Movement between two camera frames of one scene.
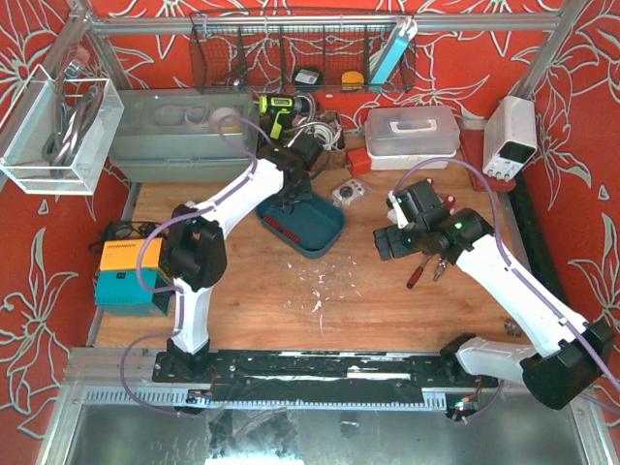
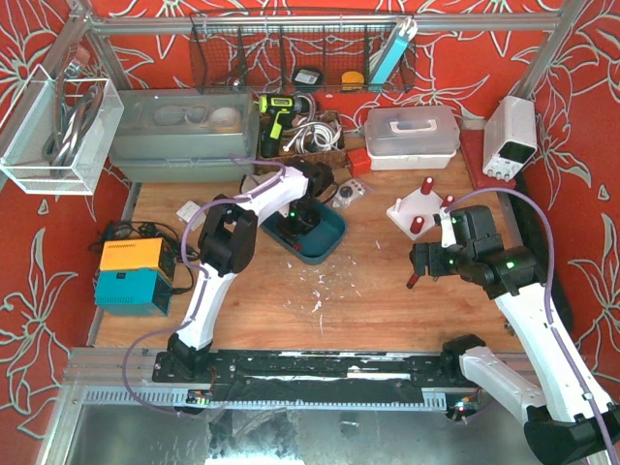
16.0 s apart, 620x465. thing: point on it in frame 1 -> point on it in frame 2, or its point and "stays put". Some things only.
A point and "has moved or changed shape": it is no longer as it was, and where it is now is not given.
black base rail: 322,377 stays put
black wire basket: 303,52 stays put
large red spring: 450,201 has moved or changed shape
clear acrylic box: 63,135 stays put
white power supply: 510,137 stays put
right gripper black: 387,239 -> 425,259
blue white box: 402,35 stays put
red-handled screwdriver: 414,278 stays put
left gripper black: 294,192 -> 294,229
